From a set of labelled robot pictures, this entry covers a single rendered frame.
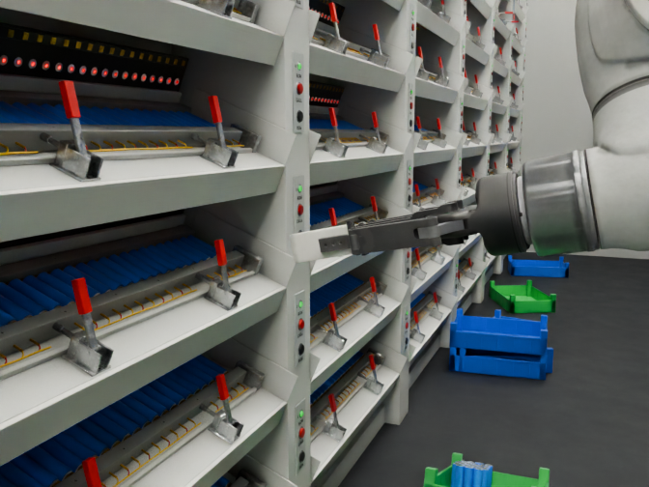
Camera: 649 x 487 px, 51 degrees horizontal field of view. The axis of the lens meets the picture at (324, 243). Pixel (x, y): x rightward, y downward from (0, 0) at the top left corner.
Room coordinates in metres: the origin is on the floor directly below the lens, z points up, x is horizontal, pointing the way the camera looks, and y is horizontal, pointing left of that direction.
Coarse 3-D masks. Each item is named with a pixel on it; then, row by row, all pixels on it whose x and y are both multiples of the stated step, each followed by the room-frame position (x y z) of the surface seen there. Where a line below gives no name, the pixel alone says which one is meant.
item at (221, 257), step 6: (216, 240) 0.90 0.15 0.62; (222, 240) 0.90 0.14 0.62; (216, 246) 0.89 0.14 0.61; (222, 246) 0.90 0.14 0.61; (216, 252) 0.89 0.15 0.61; (222, 252) 0.90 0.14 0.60; (222, 258) 0.89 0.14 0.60; (222, 264) 0.89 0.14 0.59; (222, 270) 0.89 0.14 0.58; (222, 276) 0.89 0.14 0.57; (228, 282) 0.90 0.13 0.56; (222, 288) 0.90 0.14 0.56; (228, 288) 0.90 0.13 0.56
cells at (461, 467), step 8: (456, 464) 1.30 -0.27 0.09; (464, 464) 1.31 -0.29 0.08; (472, 464) 1.33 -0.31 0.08; (480, 464) 1.34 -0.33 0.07; (488, 464) 1.34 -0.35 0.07; (456, 472) 1.28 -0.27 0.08; (464, 472) 1.28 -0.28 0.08; (472, 472) 1.27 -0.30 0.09; (480, 472) 1.26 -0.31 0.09; (488, 472) 1.27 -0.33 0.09; (456, 480) 1.27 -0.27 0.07; (464, 480) 1.27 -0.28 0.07; (472, 480) 1.27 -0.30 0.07; (480, 480) 1.26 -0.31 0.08; (488, 480) 1.29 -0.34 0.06
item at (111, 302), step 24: (192, 264) 0.93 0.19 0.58; (216, 264) 0.96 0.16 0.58; (240, 264) 1.04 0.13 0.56; (120, 288) 0.78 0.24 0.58; (144, 288) 0.80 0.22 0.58; (168, 288) 0.85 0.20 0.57; (48, 312) 0.67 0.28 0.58; (72, 312) 0.69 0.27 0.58; (96, 312) 0.72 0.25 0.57; (0, 336) 0.60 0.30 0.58; (24, 336) 0.63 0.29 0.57; (48, 336) 0.66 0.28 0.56
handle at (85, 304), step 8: (72, 280) 0.65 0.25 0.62; (80, 280) 0.65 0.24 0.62; (72, 288) 0.65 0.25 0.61; (80, 288) 0.65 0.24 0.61; (80, 296) 0.64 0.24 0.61; (88, 296) 0.65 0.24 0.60; (80, 304) 0.64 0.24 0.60; (88, 304) 0.65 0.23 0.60; (80, 312) 0.64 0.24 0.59; (88, 312) 0.65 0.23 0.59; (88, 320) 0.65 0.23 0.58; (88, 328) 0.65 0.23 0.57; (88, 336) 0.64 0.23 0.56; (88, 344) 0.64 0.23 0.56; (96, 344) 0.65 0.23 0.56
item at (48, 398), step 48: (48, 240) 0.80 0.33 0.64; (96, 240) 0.88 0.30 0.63; (240, 240) 1.06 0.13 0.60; (192, 288) 0.91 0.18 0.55; (240, 288) 0.97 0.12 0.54; (144, 336) 0.74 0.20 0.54; (192, 336) 0.79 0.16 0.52; (0, 384) 0.57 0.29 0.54; (48, 384) 0.60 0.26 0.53; (96, 384) 0.63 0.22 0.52; (144, 384) 0.72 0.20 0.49; (0, 432) 0.52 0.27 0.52; (48, 432) 0.58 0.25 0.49
